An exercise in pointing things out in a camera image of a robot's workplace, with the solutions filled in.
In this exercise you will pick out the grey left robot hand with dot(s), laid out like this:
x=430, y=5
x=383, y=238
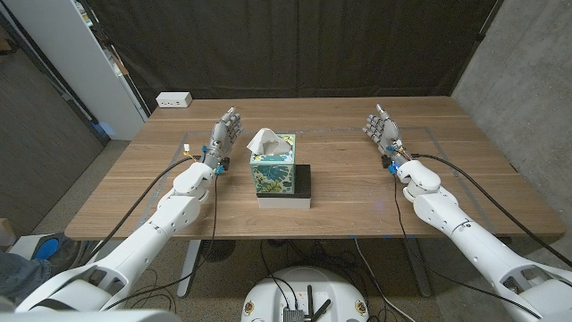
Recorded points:
x=221, y=138

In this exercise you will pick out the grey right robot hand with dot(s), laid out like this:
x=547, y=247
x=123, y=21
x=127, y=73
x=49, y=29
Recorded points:
x=388, y=132

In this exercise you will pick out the white tissue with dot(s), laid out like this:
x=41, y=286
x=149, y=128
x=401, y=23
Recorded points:
x=263, y=141

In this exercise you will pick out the teal floral tissue box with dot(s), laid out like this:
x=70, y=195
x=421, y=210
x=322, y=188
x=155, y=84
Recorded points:
x=272, y=179

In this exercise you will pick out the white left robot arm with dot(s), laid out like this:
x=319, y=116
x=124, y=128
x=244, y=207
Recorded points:
x=147, y=237

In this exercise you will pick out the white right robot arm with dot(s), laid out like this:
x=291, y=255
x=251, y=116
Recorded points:
x=473, y=250

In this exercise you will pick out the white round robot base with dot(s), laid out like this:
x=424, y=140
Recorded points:
x=268, y=295

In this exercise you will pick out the small grey electronics box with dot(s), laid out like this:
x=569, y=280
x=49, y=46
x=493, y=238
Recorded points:
x=293, y=315

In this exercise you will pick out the cardboard box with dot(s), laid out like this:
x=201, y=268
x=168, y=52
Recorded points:
x=6, y=232

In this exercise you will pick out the blue right wrist connector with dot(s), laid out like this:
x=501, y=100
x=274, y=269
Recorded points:
x=393, y=169

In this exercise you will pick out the white power strip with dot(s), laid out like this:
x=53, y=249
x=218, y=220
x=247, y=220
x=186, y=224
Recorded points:
x=173, y=99

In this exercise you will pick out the black and white block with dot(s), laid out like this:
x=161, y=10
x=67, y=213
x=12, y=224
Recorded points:
x=286, y=202

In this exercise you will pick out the round black floor fan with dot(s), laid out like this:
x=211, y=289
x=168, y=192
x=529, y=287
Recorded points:
x=217, y=250

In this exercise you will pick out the white table leg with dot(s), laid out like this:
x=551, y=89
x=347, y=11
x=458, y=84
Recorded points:
x=187, y=273

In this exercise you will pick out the grey table leg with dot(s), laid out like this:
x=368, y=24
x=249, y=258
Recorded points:
x=420, y=273

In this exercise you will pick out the white cabinet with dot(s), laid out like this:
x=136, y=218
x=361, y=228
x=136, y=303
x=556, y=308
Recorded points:
x=76, y=53

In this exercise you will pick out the black antenna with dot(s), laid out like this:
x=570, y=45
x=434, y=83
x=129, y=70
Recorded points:
x=322, y=309
x=310, y=299

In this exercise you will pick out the black shoe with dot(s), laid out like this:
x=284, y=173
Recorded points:
x=69, y=252

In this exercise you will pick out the white platform with blue pads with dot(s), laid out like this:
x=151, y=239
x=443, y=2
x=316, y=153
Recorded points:
x=45, y=248

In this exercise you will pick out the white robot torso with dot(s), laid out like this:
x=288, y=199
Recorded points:
x=89, y=316

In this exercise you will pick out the person's leg in jeans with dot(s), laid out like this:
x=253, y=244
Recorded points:
x=22, y=275

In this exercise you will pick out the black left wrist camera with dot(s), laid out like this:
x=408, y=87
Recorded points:
x=224, y=163

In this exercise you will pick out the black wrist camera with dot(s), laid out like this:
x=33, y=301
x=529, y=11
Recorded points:
x=385, y=162
x=224, y=163

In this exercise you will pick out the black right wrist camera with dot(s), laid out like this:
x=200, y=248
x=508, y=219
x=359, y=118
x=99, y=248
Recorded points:
x=385, y=162

